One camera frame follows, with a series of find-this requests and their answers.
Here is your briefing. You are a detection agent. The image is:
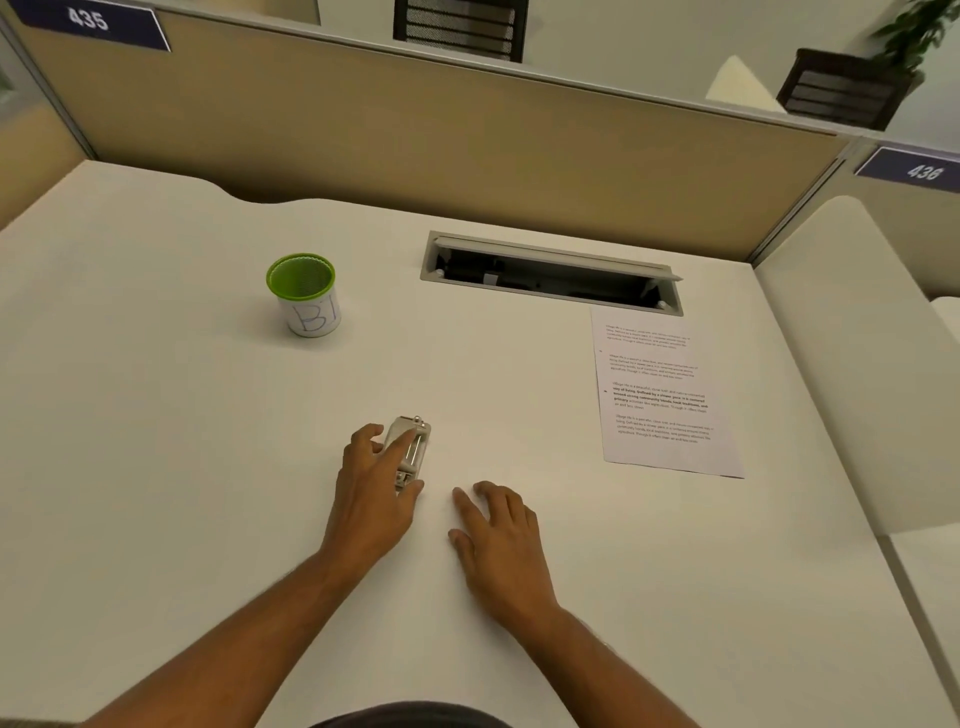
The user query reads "person's right forearm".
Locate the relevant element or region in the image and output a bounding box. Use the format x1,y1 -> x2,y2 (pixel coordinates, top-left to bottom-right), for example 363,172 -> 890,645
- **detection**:
513,603 -> 703,728

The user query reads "green rimmed white cup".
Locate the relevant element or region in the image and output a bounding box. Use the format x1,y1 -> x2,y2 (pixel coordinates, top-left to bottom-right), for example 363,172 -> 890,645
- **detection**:
265,252 -> 343,339

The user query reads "person's left hand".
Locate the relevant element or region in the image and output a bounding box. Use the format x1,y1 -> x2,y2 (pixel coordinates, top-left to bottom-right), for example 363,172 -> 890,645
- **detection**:
320,419 -> 426,579

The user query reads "narrow beige partition panel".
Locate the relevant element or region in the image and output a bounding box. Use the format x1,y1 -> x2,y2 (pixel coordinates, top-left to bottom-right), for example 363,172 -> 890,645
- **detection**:
824,138 -> 960,298

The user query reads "beige side partition panel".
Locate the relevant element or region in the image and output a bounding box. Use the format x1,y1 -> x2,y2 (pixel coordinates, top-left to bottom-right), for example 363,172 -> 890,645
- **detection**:
0,14 -> 97,230

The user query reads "white printed paper sheet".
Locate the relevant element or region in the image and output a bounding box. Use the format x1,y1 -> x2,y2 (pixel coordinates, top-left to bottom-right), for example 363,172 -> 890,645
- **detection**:
590,305 -> 747,480

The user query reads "person's right hand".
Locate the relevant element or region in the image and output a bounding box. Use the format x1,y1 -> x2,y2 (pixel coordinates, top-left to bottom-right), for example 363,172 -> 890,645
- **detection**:
447,480 -> 564,631

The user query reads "grey desk cable tray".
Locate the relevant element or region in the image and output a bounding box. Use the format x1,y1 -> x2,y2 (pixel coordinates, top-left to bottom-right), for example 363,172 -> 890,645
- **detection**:
419,229 -> 685,318

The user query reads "neighbouring white desk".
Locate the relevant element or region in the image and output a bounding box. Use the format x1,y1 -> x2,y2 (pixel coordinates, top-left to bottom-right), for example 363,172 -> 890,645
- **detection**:
877,296 -> 960,695

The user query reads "person's dark clothing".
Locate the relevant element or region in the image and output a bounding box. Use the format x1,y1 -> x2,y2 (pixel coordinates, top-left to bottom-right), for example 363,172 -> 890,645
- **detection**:
307,701 -> 519,728

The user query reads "small leaf green plant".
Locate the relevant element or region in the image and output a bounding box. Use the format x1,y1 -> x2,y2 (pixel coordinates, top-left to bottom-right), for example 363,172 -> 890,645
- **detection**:
869,0 -> 960,76

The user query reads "wide beige partition panel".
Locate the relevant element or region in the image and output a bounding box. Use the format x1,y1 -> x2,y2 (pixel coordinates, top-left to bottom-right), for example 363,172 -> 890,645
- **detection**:
0,0 -> 864,264

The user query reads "person's left forearm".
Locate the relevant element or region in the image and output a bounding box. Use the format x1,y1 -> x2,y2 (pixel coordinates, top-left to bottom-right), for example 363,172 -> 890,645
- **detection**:
82,551 -> 369,728

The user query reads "black mesh office chair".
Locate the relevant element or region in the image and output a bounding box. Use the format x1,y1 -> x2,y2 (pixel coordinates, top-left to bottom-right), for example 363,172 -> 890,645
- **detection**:
392,0 -> 531,64
776,47 -> 924,133

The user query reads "white curved desk divider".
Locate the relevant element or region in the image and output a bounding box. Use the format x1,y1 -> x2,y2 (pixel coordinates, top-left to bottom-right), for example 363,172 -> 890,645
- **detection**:
753,194 -> 960,538
704,54 -> 789,115

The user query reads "blue number label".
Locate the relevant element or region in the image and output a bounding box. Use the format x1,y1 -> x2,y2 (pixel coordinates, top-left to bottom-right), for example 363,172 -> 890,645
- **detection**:
7,0 -> 172,54
854,146 -> 960,195

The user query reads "grey metal hole punch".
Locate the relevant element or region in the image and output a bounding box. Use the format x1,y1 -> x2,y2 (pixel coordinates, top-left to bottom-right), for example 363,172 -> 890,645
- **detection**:
382,414 -> 433,493

